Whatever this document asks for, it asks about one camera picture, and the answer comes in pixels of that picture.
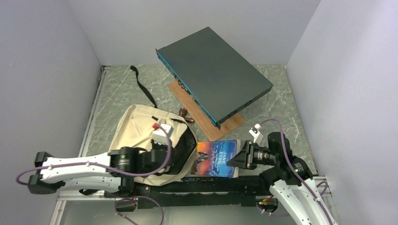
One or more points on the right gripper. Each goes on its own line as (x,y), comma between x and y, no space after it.
(245,158)

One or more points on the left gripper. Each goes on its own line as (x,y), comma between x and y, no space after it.
(155,145)

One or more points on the blue orange paperback book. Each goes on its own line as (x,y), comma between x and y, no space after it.
(211,158)

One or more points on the cream canvas backpack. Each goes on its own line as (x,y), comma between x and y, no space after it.
(134,130)

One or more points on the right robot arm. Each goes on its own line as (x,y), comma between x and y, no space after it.
(288,179)

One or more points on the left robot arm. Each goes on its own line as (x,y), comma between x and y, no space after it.
(113,172)

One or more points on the wooden board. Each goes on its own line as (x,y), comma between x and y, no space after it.
(212,133)

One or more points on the brown pipe tee fitting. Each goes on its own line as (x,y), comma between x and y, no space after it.
(183,112)

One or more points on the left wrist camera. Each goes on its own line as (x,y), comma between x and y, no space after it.
(161,133)

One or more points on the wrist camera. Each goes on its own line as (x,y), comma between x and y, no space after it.
(257,135)
(161,133)

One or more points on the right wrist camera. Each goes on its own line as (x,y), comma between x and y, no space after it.
(257,135)

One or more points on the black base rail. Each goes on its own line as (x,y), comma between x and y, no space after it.
(243,191)

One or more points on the dark grey network switch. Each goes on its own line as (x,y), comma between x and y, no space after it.
(219,79)

